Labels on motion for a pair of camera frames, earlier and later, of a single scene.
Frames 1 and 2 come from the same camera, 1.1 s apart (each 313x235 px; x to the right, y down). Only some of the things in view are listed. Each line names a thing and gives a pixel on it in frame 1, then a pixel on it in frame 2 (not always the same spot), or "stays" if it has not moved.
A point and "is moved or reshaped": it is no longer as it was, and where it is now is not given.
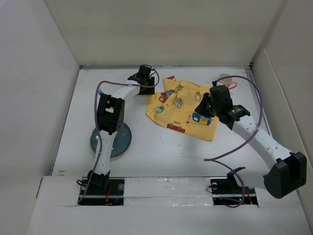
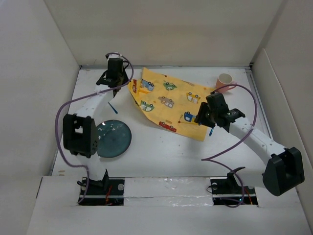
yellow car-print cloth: x=173 y=105 is moved or reshaped
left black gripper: x=149 y=91 -> x=127 y=76
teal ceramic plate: x=121 y=144 stays
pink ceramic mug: x=227 y=82 stays
